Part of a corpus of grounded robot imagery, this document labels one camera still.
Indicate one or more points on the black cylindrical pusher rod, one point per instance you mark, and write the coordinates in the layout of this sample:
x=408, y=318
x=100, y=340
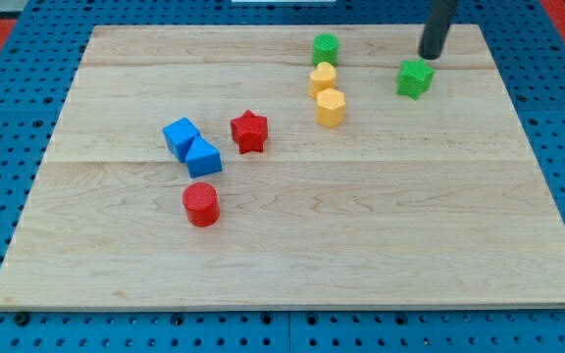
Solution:
x=436, y=28

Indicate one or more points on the green star block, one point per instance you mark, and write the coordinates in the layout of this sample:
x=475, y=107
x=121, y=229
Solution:
x=414, y=78

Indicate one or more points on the yellow hexagon block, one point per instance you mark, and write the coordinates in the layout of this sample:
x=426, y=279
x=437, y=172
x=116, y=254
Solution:
x=330, y=107

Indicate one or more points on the red star block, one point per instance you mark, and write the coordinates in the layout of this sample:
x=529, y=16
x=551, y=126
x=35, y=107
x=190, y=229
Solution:
x=250, y=132

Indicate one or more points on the green cylinder block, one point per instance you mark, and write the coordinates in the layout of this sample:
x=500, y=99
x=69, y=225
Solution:
x=325, y=49

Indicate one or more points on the yellow heart block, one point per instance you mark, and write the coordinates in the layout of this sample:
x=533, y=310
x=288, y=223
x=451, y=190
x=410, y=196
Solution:
x=323, y=77

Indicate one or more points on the blue triangle block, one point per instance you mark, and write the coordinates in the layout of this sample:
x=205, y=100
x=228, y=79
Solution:
x=203, y=158

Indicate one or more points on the blue cube block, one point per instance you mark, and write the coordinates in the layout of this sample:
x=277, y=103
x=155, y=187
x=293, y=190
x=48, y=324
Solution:
x=179, y=136

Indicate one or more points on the light wooden board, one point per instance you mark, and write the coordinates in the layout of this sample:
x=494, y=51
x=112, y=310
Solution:
x=429, y=204

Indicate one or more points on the red cylinder block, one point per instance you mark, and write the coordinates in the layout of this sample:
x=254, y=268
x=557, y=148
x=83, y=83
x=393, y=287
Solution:
x=201, y=203

